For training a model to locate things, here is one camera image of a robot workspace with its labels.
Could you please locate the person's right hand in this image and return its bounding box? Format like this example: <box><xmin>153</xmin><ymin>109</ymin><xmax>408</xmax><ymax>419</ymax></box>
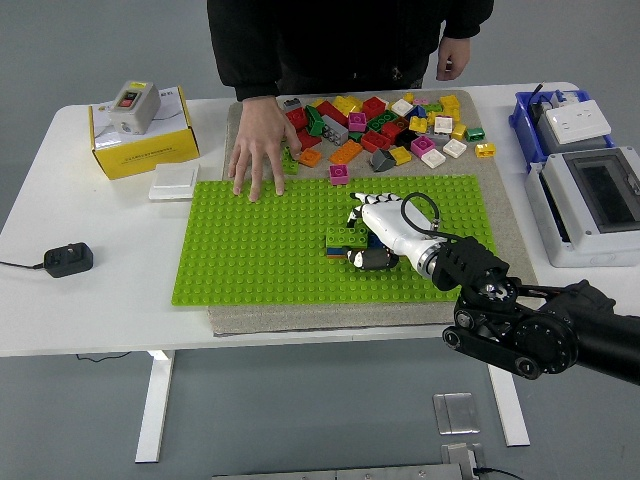
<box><xmin>227</xmin><ymin>95</ymin><xmax>303</xmax><ymax>203</ymax></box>

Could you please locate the person's left hand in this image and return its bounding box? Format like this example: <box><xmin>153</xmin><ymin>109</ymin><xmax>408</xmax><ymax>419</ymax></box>
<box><xmin>435</xmin><ymin>35</ymin><xmax>472</xmax><ymax>82</ymax></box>

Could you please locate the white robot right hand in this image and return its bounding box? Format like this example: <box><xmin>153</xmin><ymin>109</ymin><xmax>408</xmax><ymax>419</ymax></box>
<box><xmin>345</xmin><ymin>191</ymin><xmax>441</xmax><ymax>272</ymax></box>

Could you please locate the lime green long brick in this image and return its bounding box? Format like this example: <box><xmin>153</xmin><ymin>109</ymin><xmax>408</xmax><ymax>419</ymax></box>
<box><xmin>325</xmin><ymin>227</ymin><xmax>370</xmax><ymax>249</ymax></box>

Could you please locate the lime green studded baseplate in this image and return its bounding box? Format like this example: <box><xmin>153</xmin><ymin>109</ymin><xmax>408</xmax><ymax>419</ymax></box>
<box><xmin>171</xmin><ymin>174</ymin><xmax>498</xmax><ymax>307</ymax></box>

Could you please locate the large red brick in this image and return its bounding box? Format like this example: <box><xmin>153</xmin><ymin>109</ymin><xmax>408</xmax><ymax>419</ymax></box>
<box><xmin>284</xmin><ymin>106</ymin><xmax>308</xmax><ymax>132</ymax></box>

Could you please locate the long red brick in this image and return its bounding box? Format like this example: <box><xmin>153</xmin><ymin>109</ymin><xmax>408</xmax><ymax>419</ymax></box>
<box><xmin>314</xmin><ymin>100</ymin><xmax>350</xmax><ymax>126</ymax></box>

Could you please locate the long grey brick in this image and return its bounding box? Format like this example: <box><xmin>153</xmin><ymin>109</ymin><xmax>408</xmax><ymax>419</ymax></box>
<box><xmin>319</xmin><ymin>114</ymin><xmax>350</xmax><ymax>146</ymax></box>

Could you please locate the orange long brick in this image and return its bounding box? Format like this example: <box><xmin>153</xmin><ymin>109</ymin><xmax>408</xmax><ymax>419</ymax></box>
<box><xmin>328</xmin><ymin>139</ymin><xmax>364</xmax><ymax>165</ymax></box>

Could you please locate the dark green long brick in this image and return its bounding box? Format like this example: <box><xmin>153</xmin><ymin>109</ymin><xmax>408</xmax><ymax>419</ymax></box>
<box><xmin>367</xmin><ymin>110</ymin><xmax>400</xmax><ymax>132</ymax></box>

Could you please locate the grey-brown mat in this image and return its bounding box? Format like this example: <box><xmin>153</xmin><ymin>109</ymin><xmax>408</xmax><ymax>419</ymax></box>
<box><xmin>207</xmin><ymin>89</ymin><xmax>541</xmax><ymax>337</ymax></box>

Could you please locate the blue plastic bin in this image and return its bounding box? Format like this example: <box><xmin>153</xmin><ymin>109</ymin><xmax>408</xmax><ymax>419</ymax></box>
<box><xmin>508</xmin><ymin>88</ymin><xmax>617</xmax><ymax>174</ymax></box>

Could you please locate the person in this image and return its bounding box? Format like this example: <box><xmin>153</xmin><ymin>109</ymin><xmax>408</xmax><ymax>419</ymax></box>
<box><xmin>206</xmin><ymin>0</ymin><xmax>496</xmax><ymax>102</ymax></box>

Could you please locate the yellow cardboard box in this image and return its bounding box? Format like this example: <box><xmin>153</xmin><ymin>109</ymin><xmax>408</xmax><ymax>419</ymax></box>
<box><xmin>88</xmin><ymin>84</ymin><xmax>201</xmax><ymax>181</ymax></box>

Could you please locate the white socket panel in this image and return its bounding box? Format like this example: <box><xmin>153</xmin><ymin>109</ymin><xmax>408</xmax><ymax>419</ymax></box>
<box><xmin>544</xmin><ymin>98</ymin><xmax>613</xmax><ymax>146</ymax></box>

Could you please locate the large metal floor plate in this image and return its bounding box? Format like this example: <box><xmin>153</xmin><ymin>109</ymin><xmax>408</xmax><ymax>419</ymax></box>
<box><xmin>432</xmin><ymin>392</ymin><xmax>480</xmax><ymax>435</ymax></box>

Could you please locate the white table leg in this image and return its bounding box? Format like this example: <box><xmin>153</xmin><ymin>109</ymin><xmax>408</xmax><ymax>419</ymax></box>
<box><xmin>134</xmin><ymin>349</ymin><xmax>176</xmax><ymax>464</ymax></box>
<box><xmin>487</xmin><ymin>362</ymin><xmax>531</xmax><ymax>448</ymax></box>

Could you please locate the black power adapter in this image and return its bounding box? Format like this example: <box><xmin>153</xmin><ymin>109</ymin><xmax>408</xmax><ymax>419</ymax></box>
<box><xmin>43</xmin><ymin>242</ymin><xmax>95</xmax><ymax>279</ymax></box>

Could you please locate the metal bar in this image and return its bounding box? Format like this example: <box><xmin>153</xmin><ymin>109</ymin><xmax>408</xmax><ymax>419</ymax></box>
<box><xmin>212</xmin><ymin>462</ymin><xmax>464</xmax><ymax>480</ymax></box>

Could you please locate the white wall switch plate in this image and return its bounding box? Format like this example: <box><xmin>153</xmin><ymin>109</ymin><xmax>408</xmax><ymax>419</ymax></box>
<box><xmin>147</xmin><ymin>163</ymin><xmax>200</xmax><ymax>202</ymax></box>

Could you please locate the grey plastic enclosure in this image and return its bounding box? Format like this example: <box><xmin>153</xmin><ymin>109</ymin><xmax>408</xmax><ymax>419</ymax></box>
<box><xmin>534</xmin><ymin>102</ymin><xmax>609</xmax><ymax>154</ymax></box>

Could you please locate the grey push-button switch box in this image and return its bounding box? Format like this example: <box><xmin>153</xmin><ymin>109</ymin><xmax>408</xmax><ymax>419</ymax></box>
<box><xmin>108</xmin><ymin>80</ymin><xmax>162</xmax><ymax>136</ymax></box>

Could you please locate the grey enclosure with window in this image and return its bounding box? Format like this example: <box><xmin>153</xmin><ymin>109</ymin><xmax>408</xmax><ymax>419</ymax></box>
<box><xmin>523</xmin><ymin>145</ymin><xmax>640</xmax><ymax>270</ymax></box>

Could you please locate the metal bracket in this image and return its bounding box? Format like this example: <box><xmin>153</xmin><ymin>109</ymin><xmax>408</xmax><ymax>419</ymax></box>
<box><xmin>439</xmin><ymin>442</ymin><xmax>485</xmax><ymax>480</ymax></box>

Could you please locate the black floor cable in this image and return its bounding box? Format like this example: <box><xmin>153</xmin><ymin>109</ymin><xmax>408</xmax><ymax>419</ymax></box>
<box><xmin>474</xmin><ymin>465</ymin><xmax>526</xmax><ymax>480</ymax></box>

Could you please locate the black cable under table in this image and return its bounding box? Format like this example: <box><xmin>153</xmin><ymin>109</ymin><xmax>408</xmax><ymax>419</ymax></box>
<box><xmin>74</xmin><ymin>351</ymin><xmax>132</xmax><ymax>364</ymax></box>

